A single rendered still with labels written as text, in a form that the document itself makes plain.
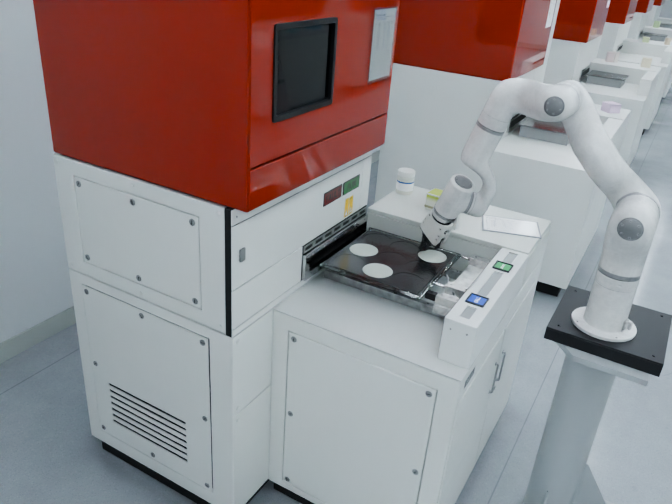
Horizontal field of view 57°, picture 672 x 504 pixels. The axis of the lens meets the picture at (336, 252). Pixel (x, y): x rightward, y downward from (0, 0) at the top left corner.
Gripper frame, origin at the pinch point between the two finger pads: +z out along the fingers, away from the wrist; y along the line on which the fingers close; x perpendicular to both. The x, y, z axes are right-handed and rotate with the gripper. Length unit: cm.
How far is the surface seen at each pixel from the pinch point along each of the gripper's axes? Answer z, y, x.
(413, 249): 3.1, 1.4, 2.6
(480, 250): -5.5, -11.0, -15.4
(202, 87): -54, 26, 82
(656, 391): 68, -72, -135
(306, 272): 7.3, 5.4, 43.8
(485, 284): -17.9, -30.1, 5.8
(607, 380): -9, -69, -21
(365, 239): 9.1, 14.3, 13.6
